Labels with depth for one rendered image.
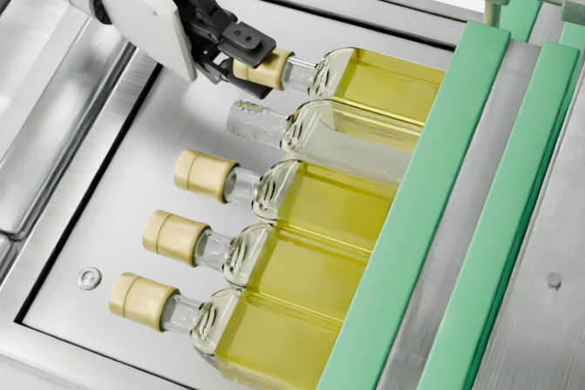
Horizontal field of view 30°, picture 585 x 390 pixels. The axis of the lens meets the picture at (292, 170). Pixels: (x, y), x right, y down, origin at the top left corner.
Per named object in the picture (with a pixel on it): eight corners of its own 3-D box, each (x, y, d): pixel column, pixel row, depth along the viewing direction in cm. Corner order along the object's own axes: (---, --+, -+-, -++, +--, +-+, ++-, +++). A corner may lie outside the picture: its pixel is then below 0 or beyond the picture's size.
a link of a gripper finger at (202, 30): (159, 14, 94) (205, 57, 95) (171, -4, 90) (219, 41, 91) (180, -7, 95) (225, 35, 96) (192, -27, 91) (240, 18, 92)
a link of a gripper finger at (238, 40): (194, 36, 93) (255, 71, 90) (187, 13, 90) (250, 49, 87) (218, 11, 94) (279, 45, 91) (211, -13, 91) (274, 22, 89)
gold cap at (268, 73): (298, 67, 95) (252, 54, 96) (293, 42, 91) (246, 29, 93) (281, 99, 93) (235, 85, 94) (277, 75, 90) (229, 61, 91)
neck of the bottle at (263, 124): (295, 126, 91) (243, 110, 92) (292, 107, 88) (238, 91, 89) (281, 156, 89) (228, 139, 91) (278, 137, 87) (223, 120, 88)
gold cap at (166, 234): (215, 237, 87) (165, 220, 88) (207, 216, 84) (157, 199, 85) (196, 275, 86) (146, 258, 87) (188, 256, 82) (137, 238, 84)
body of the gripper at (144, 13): (98, 43, 102) (189, 97, 98) (68, -30, 94) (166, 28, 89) (151, -11, 105) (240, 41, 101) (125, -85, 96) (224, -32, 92)
